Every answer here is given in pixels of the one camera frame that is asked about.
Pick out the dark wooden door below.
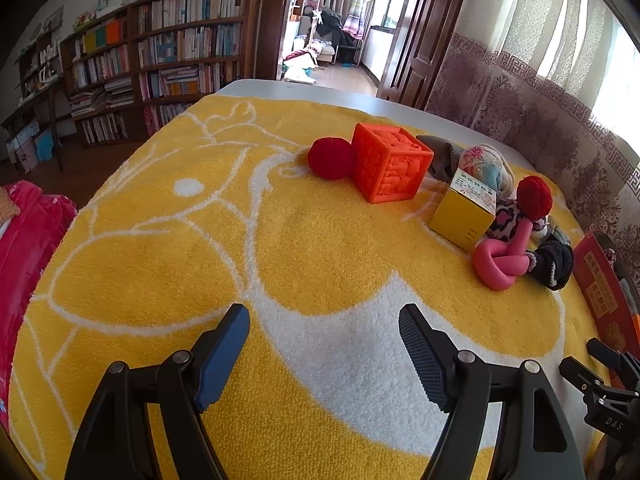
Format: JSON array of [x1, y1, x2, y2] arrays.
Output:
[[377, 0, 476, 108]]

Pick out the grey black sock roll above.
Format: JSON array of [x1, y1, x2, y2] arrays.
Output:
[[530, 225, 575, 292]]

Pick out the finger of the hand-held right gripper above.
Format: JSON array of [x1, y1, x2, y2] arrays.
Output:
[[586, 338, 640, 391], [559, 356, 640, 433]]

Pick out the storage boxes on floor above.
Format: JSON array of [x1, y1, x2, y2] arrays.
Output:
[[5, 120, 53, 173]]

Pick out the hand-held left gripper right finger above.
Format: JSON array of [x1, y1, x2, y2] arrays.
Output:
[[398, 303, 587, 480]]

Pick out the dark wooden side shelf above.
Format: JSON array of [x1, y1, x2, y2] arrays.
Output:
[[0, 30, 68, 171]]

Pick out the yellow cardboard box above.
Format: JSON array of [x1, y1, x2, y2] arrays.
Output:
[[428, 172, 498, 253]]

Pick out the yellow white towel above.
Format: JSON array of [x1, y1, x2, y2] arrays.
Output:
[[7, 95, 608, 480]]

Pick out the red yarn ball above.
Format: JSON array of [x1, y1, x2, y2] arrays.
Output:
[[307, 136, 357, 182], [516, 176, 554, 222]]

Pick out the purple patterned curtain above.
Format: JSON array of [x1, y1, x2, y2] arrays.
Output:
[[425, 0, 640, 261]]

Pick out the pink leopard fuzzy sock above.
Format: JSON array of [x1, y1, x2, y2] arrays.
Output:
[[487, 197, 548, 241]]

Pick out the orange embossed cube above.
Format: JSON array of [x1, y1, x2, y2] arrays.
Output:
[[350, 122, 435, 204]]

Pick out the grey tan sock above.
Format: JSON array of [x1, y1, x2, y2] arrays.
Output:
[[416, 134, 468, 183]]

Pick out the wooden door frame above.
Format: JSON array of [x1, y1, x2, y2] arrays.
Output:
[[255, 0, 306, 81]]

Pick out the red quilt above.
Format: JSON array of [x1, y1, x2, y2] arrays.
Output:
[[0, 182, 78, 436]]

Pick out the pink knotted rubber toy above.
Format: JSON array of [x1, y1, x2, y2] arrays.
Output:
[[472, 220, 533, 292]]

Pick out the white coat rack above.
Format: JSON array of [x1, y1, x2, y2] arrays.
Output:
[[305, 0, 341, 61]]

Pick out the wooden bookshelf with books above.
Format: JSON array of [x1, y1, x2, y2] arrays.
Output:
[[60, 0, 266, 148]]

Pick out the red tin container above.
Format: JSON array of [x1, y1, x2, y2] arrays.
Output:
[[572, 232, 640, 356]]

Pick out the pastel striped sock roll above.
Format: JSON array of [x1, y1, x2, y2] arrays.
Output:
[[459, 144, 516, 196]]

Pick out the sofa with clothes pile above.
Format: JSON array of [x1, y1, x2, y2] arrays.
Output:
[[320, 7, 366, 56]]

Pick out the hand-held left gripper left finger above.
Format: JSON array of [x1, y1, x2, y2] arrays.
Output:
[[64, 303, 251, 480]]

